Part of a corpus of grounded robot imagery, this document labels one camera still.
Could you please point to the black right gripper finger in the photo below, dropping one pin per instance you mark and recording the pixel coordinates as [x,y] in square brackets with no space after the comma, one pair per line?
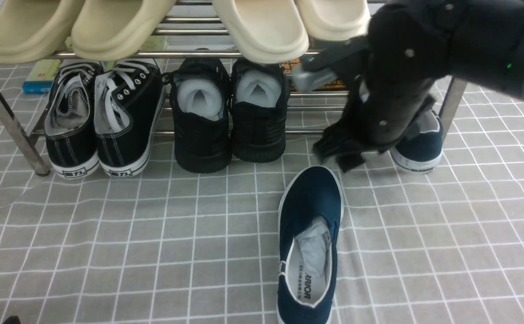
[337,142]

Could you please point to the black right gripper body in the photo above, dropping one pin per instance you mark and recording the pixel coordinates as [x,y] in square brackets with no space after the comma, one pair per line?
[388,72]

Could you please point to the black left-camera gripper finger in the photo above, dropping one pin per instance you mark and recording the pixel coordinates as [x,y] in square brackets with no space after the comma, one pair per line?
[14,319]

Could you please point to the navy slip-on shoe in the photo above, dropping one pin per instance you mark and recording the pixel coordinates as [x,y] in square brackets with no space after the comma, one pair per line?
[420,150]
[310,213]

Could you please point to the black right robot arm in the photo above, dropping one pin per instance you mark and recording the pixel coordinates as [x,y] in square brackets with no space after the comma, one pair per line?
[485,45]

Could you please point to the metal shoe rack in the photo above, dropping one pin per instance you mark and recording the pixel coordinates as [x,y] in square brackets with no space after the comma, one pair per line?
[26,142]

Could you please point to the black and orange book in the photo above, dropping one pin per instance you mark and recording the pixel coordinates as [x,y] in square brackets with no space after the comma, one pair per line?
[294,65]

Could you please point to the cream slipper right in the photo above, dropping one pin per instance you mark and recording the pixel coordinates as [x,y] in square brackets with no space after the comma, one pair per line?
[334,20]

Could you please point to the cream slipper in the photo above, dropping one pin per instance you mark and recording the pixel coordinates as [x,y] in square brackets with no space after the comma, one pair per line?
[334,20]
[264,31]

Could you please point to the black mesh sneaker right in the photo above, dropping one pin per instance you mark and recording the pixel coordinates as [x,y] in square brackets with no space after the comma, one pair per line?
[258,107]

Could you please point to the black mesh sneaker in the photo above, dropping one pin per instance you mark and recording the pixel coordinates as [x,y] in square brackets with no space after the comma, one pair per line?
[258,107]
[198,97]

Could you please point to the cream slipper centre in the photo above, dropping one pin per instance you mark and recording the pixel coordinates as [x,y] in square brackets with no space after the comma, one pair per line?
[264,31]

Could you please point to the black mesh sneaker left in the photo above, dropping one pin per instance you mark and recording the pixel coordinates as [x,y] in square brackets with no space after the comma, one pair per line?
[198,97]

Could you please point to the grey checked floor cloth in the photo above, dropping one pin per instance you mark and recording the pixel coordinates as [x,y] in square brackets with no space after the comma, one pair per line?
[171,247]

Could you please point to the black canvas sneaker left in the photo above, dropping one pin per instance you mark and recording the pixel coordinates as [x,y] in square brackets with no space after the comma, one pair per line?
[68,126]

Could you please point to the black canvas sneaker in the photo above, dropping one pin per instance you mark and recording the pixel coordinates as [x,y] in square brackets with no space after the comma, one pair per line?
[68,126]
[128,101]

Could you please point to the black canvas sneaker right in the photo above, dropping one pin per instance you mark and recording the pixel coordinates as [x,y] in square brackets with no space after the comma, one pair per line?
[128,101]

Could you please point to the green and blue book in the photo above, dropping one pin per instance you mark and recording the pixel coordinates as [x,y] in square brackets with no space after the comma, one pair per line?
[43,73]

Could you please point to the olive slipper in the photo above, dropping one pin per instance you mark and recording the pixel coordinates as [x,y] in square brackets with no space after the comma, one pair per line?
[109,30]
[31,30]

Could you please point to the olive slipper far left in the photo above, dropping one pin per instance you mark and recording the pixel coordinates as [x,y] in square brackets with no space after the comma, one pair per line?
[31,30]

